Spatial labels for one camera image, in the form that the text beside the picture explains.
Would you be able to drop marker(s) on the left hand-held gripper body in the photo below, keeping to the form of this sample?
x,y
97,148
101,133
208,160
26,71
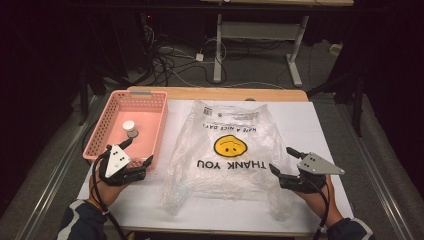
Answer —
x,y
116,161

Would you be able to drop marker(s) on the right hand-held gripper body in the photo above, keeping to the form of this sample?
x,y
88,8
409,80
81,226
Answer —
x,y
315,165

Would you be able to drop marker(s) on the small white-capped bottle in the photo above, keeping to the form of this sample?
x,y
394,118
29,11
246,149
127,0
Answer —
x,y
129,126

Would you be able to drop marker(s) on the pink plastic basket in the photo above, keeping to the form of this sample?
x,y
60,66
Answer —
x,y
148,115

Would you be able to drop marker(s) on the clear smiley plastic bag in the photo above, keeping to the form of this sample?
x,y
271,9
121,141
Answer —
x,y
230,180

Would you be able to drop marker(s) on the person's left hand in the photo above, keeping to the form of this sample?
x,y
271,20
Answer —
x,y
106,193

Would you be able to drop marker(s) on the person's right hand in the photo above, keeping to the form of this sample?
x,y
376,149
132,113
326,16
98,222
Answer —
x,y
318,201

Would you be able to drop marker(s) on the white table mat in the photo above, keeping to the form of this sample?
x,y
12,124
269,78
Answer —
x,y
300,116

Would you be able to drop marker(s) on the black metal stand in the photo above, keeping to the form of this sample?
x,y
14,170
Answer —
x,y
358,106

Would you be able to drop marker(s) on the white power adapter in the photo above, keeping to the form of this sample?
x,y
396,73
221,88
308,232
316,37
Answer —
x,y
199,57

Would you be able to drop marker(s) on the white metal-framed desk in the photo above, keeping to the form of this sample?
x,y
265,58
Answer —
x,y
260,30

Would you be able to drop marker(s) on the metal floor rail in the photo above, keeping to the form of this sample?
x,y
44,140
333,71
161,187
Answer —
x,y
383,176
50,173

